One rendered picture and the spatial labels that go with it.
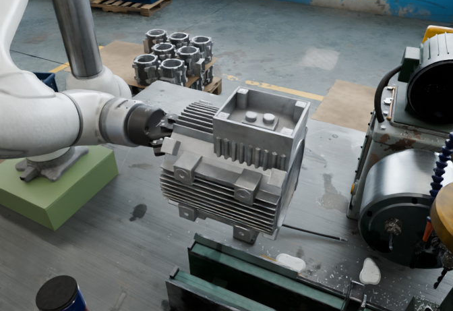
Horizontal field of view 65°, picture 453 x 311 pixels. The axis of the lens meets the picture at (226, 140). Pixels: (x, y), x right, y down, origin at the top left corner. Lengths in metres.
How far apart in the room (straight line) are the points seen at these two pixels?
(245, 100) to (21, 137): 0.34
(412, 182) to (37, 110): 0.78
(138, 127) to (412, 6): 5.77
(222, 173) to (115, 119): 0.23
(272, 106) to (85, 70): 0.77
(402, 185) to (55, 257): 0.99
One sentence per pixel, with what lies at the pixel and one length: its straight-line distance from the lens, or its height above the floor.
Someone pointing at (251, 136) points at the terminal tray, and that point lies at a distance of 0.50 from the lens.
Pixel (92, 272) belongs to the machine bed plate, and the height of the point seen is 0.80.
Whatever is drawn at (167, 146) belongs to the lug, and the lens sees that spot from 0.56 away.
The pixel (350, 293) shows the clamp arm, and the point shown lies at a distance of 0.57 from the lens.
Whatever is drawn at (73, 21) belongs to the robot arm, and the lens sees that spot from 1.16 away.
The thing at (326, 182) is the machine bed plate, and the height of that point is 0.80.
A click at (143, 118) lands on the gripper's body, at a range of 0.64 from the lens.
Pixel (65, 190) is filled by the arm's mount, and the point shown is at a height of 0.91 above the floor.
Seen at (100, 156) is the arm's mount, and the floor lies 0.91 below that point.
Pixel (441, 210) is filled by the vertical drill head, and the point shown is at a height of 1.33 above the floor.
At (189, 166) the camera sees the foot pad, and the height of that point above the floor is 1.37.
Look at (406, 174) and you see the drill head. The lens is 0.95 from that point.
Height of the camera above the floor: 1.72
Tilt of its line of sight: 37 degrees down
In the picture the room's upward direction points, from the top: straight up
